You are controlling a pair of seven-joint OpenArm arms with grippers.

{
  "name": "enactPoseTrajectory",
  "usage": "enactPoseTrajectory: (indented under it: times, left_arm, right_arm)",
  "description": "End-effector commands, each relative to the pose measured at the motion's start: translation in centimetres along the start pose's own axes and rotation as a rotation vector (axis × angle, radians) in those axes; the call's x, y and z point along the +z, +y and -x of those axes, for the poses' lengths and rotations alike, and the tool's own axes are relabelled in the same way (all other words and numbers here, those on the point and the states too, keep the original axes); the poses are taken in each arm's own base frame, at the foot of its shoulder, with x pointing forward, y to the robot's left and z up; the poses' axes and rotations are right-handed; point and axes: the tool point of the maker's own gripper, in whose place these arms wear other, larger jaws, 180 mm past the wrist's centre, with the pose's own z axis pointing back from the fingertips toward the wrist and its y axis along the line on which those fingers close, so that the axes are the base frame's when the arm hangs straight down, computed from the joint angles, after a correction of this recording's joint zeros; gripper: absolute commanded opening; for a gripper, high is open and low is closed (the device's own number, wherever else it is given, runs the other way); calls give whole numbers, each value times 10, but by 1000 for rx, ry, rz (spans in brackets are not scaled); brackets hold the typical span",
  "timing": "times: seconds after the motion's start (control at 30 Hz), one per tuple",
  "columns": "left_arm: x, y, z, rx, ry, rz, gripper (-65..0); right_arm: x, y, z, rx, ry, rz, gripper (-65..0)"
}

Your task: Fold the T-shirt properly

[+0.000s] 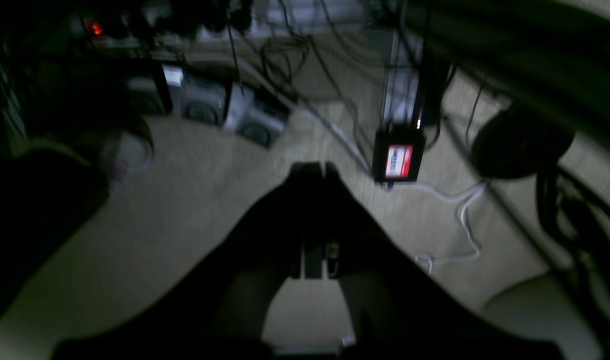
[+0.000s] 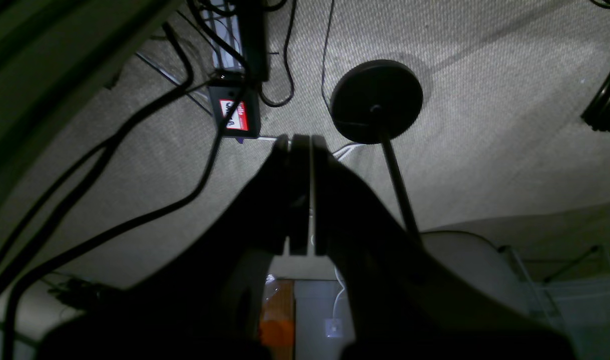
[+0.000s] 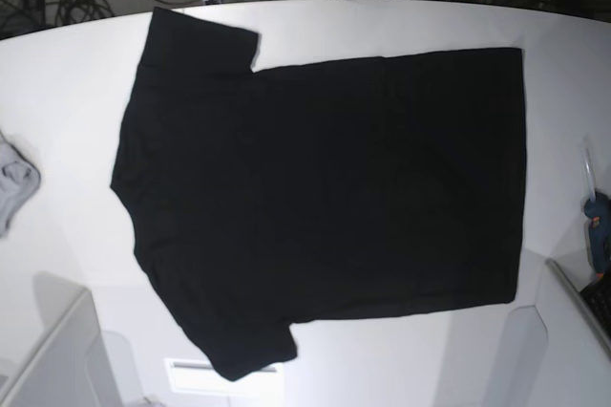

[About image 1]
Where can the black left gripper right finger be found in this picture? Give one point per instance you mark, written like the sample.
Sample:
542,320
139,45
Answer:
399,312

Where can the grey power adapter box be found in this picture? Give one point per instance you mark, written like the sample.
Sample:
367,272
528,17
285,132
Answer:
256,115
196,97

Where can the black device with red label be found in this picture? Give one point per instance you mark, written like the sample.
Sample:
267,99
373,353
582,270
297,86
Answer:
398,154

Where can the black round base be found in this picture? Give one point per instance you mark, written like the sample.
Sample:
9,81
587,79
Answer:
517,143

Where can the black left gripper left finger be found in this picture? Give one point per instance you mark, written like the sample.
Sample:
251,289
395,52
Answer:
218,309

